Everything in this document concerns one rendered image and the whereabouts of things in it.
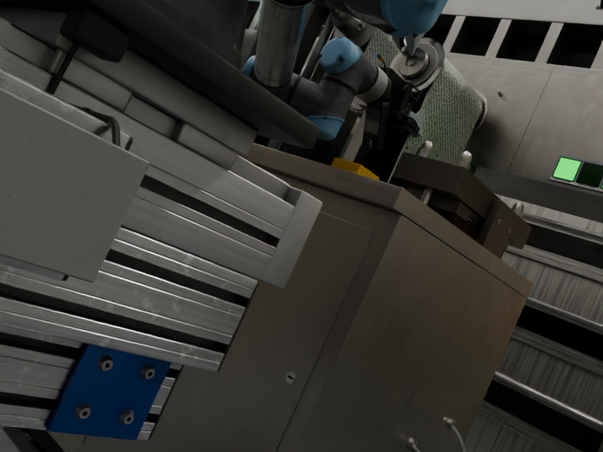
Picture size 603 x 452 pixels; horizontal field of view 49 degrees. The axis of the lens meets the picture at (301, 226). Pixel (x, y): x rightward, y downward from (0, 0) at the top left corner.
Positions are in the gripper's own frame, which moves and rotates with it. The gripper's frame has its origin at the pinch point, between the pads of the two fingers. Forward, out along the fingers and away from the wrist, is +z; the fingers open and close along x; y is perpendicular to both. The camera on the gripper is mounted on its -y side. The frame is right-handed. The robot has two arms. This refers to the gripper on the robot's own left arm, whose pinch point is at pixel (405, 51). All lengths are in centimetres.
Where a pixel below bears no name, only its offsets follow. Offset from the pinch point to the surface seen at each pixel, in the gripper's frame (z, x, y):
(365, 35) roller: 0.3, 18.8, 7.2
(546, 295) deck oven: 177, 31, 122
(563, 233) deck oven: 154, 34, 144
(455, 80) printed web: 9.5, -7.6, 8.0
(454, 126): 20.8, -7.8, 6.0
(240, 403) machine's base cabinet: 36, -18, -79
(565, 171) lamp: 33.4, -31.5, 16.4
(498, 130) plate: 29.4, -9.6, 22.3
